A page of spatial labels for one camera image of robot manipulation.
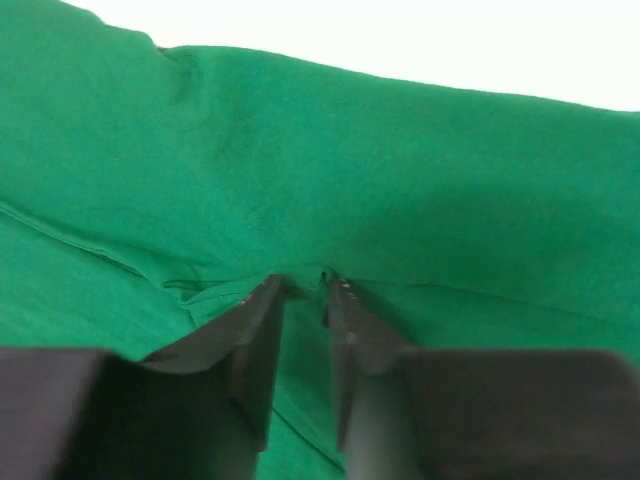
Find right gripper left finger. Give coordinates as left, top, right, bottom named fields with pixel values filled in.
left=142, top=275, right=284, bottom=452

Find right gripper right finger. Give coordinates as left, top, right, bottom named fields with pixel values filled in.
left=326, top=277, right=415, bottom=450

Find green t shirt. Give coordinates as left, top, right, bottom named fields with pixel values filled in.
left=1, top=1, right=639, bottom=479

